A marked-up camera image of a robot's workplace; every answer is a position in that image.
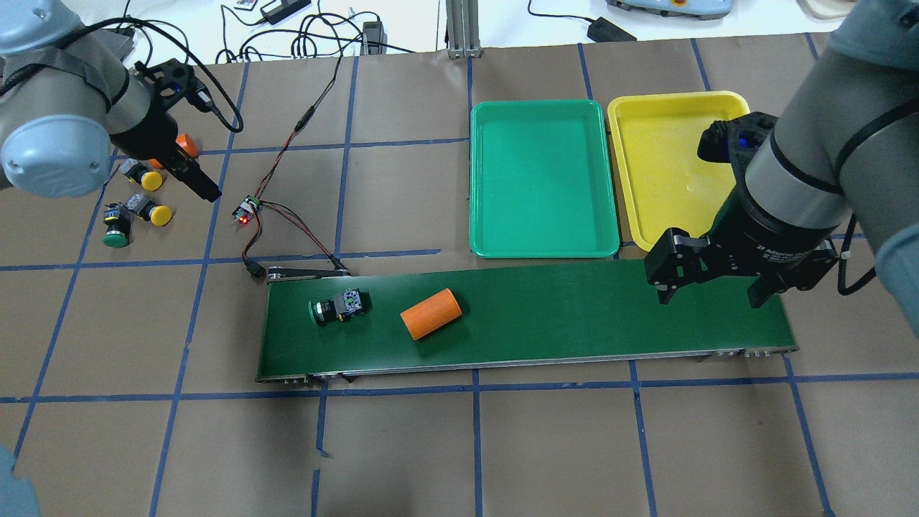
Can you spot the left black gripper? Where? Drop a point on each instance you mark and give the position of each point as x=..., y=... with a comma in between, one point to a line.
x=157, y=146

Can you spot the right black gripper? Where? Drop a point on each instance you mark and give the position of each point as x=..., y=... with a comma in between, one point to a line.
x=767, y=233

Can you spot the yellow push button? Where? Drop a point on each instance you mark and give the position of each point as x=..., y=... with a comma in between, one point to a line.
x=147, y=209
x=139, y=173

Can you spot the green push button dark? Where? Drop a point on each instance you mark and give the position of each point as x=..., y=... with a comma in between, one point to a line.
x=342, y=307

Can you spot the plain orange cylinder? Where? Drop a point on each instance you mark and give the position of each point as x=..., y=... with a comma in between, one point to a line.
x=431, y=314

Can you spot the orange cylinder with numbers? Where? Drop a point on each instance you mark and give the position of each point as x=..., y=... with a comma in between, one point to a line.
x=185, y=147

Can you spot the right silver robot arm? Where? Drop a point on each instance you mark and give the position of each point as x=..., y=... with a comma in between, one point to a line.
x=846, y=145

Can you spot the yellow plastic tray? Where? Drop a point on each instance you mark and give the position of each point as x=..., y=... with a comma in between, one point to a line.
x=664, y=183

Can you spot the green conveyor belt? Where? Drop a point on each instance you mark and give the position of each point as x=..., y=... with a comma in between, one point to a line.
x=546, y=314

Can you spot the green plastic tray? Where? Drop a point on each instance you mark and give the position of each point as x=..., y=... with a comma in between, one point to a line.
x=541, y=181

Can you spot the black power adapter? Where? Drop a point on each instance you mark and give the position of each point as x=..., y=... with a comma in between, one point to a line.
x=603, y=30

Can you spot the aluminium frame post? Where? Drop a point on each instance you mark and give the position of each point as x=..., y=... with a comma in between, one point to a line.
x=463, y=29

